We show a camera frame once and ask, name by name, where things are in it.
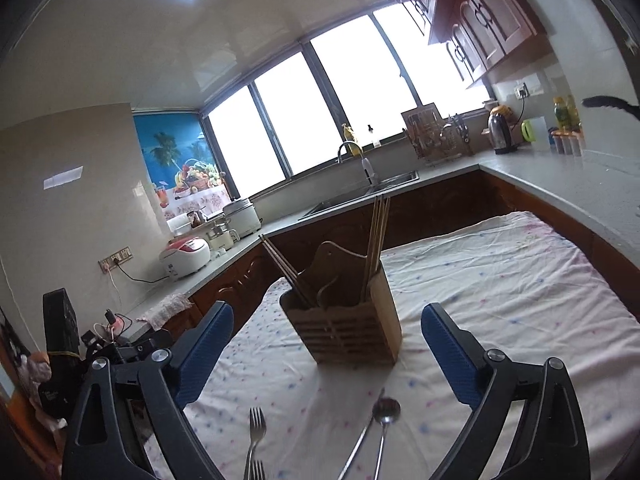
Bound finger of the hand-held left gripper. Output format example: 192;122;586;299
80;330;173;365

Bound grey kitchen countertop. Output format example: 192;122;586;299
120;147;640;331

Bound wooden slatted utensil holder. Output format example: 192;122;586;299
279;241;403;367

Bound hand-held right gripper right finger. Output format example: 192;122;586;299
421;302;592;480

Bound wall outlet strip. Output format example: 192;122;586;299
98;246;133;273

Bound wooden chopstick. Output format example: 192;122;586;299
362;194;379;288

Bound wooden wall cabinets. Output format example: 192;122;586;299
377;0;551;90

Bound metal chopstick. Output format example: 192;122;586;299
262;239;314;297
336;387;386;480

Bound white plastic jug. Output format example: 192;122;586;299
530;116;551;148

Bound chrome kitchen faucet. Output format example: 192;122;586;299
337;141;378;186

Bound small white electric pot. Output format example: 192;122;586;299
207;225;241;252

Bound white lace cloth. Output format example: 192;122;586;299
136;292;193;331

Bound fruit and palm poster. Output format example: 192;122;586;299
132;112;236;221

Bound metal spoon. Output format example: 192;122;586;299
371;397;402;480

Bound dark chopstick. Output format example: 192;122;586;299
258;233;307;307

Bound white floral tablecloth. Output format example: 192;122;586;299
127;210;640;480

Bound person's left hand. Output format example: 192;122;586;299
20;352;51;386

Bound wooden base cabinets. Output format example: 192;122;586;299
165;170;640;341

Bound metal dish rack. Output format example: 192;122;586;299
407;115;476;163

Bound black power cable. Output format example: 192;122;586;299
117;262;168;285

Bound steel electric kettle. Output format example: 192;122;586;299
487;106;521;156

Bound yellow chopstick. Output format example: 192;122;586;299
369;195;386;283
375;196;392;273

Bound red and white rice cooker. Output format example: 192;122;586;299
159;237;211;281

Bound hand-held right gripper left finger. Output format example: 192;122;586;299
60;301;236;480

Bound kitchen window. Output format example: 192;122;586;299
200;2;493;201

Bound steel kitchen sink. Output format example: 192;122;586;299
299;170;420;221

